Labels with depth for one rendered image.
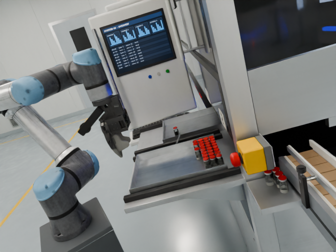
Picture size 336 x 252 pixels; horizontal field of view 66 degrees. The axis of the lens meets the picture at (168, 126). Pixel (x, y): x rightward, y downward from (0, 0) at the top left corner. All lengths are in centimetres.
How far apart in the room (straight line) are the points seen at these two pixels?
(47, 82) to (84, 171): 40
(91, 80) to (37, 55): 613
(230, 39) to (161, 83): 109
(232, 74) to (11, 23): 660
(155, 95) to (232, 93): 108
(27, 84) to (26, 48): 623
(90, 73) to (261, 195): 60
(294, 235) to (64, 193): 80
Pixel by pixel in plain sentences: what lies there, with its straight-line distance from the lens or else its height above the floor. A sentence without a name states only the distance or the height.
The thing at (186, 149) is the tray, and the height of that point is 88.
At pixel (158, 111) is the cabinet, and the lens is 179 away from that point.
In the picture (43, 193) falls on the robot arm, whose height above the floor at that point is 99.
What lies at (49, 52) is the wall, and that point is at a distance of 681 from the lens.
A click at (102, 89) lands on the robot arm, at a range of 82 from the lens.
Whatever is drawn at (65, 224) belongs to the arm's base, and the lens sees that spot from 105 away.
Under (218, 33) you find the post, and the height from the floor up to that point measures 132.
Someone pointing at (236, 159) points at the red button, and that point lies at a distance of 72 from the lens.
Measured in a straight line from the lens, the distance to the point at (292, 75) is 78.
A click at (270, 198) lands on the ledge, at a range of 78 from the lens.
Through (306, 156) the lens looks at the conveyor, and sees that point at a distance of 85.
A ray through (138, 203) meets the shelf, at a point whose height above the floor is 88.
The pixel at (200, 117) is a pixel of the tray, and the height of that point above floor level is 88.
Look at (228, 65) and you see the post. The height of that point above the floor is 124.
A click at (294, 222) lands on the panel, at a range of 101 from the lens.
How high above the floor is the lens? 138
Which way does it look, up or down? 20 degrees down
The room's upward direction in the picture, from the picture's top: 18 degrees counter-clockwise
